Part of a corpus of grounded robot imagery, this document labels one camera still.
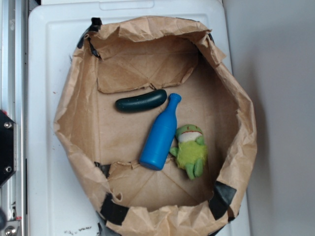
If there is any blue plastic bottle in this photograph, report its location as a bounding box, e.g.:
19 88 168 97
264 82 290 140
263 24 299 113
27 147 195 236
139 93 182 171

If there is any dark green toy cucumber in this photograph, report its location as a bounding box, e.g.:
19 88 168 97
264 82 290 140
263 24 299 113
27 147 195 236
115 89 167 113

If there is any green plush frog toy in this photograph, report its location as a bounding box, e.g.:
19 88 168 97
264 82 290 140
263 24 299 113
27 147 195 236
169 124 208 180

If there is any brown paper lined bin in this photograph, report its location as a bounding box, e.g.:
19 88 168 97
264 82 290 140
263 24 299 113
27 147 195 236
54 16 257 236

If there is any white plastic lid board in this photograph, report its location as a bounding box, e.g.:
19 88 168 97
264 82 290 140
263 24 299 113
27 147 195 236
26 0 252 236

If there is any black metal bracket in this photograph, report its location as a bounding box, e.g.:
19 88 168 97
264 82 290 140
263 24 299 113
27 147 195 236
0 110 16 187

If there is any aluminium frame rail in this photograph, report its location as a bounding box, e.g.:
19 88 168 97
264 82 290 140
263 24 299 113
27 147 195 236
0 0 29 236

